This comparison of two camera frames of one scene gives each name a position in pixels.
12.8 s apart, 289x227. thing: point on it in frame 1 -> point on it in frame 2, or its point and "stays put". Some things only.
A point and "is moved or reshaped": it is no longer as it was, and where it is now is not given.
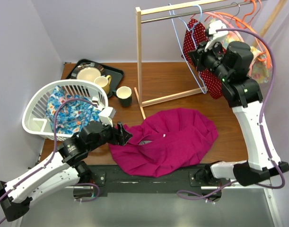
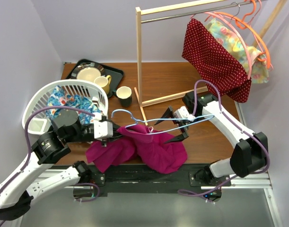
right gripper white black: [199, 54] -> [180, 137]
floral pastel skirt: [260, 66] is moved or reshaped
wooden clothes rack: [140, 11] stays put
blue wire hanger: [191, 29] -> [212, 116]
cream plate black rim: [89, 71] stays put
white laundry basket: [34, 116] stays put
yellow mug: [104, 82] stays put
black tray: [116, 74] stays put
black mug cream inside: [124, 93] stays put
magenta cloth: [167, 141] is moved or reshaped
